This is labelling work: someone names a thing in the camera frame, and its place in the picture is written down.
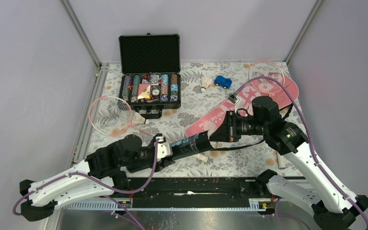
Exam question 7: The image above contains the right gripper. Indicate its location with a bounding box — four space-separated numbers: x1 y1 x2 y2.
208 110 268 142

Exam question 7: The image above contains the black shuttlecock tube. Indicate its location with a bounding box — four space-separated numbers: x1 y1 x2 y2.
168 131 214 161

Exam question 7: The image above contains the white shuttlecock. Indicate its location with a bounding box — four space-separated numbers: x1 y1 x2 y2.
201 76 213 92
131 111 148 125

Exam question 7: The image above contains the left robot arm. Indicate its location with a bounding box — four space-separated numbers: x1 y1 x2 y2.
12 134 182 222

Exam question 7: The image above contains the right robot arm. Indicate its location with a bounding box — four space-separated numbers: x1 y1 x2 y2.
209 96 368 230

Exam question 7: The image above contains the blue toy car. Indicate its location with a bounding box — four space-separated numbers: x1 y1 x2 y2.
214 75 232 89

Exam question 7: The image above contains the pink racket on left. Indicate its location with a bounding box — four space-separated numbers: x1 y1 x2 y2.
87 96 160 154

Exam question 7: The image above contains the pink racket on bag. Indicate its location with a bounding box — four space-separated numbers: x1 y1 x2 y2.
249 59 288 169

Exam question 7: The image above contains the pink racket bag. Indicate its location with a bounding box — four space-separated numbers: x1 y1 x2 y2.
185 75 299 137

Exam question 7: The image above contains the black poker chip case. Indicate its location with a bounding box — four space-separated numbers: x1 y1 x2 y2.
118 34 182 119

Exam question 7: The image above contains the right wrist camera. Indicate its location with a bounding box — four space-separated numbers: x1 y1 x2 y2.
228 94 245 112

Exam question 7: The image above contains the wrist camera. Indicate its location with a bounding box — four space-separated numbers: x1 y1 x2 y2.
154 134 173 161
228 94 245 112

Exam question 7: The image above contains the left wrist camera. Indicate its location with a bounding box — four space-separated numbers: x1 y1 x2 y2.
154 134 173 161

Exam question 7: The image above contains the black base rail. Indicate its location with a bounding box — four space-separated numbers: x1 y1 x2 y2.
111 177 273 209

